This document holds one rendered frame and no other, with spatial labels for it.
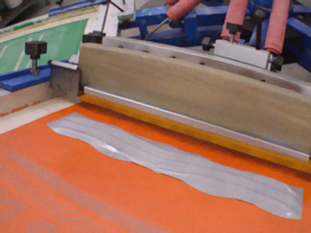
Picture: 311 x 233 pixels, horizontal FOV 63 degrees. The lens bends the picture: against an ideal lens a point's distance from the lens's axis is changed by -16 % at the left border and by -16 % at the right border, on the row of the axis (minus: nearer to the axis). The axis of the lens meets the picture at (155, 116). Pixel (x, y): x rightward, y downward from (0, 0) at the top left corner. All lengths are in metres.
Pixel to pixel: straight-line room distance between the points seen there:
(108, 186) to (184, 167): 0.09
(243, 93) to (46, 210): 0.26
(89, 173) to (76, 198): 0.05
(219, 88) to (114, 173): 0.17
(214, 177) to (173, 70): 0.15
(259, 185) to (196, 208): 0.09
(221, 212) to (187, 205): 0.04
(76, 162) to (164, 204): 0.11
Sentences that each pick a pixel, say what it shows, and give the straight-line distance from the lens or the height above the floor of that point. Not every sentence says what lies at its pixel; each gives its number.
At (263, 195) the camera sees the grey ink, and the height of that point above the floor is 1.27.
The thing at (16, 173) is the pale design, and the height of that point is 1.33.
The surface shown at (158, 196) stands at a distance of 0.30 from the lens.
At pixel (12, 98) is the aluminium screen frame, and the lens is 0.47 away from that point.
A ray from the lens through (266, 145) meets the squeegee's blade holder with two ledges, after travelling 0.37.
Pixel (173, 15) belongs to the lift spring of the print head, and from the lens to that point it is 0.99.
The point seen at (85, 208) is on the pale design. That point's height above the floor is 1.32.
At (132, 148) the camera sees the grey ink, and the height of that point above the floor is 1.26.
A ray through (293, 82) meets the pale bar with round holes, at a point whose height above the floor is 1.17.
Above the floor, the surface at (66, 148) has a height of 1.28.
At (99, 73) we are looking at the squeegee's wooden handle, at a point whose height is 1.27.
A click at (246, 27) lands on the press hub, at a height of 1.01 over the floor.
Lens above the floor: 1.55
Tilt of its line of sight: 49 degrees down
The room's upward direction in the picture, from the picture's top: 12 degrees counter-clockwise
